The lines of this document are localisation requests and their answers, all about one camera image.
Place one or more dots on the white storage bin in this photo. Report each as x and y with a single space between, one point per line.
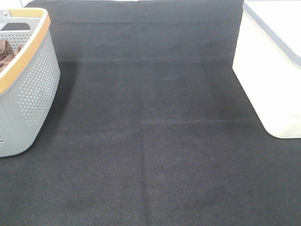
267 63

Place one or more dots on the grey perforated laundry basket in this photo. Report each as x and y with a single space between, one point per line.
29 82

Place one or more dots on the brown towels in basket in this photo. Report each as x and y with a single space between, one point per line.
6 54

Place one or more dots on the black fabric table mat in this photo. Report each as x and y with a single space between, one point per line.
150 126

